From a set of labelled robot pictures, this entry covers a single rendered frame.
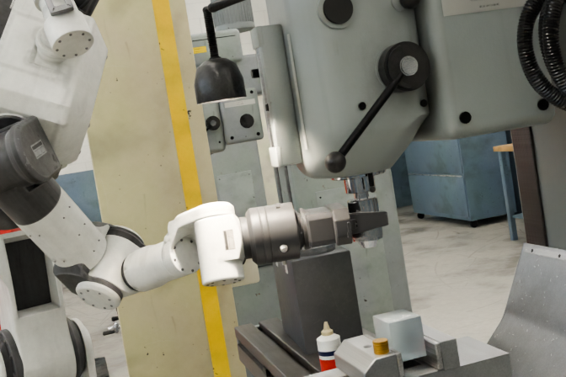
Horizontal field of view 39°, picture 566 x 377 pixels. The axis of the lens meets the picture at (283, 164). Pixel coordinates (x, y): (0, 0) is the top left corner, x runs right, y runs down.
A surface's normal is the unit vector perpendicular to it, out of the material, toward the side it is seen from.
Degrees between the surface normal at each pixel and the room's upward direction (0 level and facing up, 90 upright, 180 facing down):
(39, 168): 77
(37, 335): 81
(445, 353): 90
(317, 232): 90
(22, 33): 58
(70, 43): 148
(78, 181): 90
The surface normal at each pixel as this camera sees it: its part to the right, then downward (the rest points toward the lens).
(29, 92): 0.39, -0.56
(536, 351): -0.79, -0.58
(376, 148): 0.31, 0.47
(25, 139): 0.92, -0.37
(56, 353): 0.52, -0.20
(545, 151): -0.95, 0.17
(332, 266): 0.20, 0.02
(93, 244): 0.90, -0.05
